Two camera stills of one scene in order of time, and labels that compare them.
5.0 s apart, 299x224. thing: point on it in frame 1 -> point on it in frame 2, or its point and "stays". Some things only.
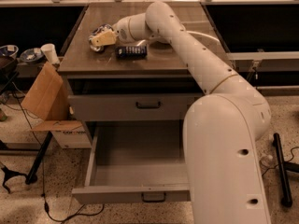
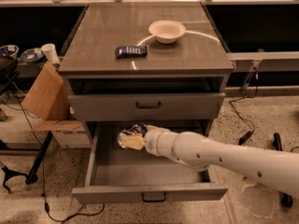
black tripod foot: [8, 175] stays
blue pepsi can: [101, 29] -> [137, 129]
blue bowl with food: [31, 54] stays
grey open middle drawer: [136, 161] stays
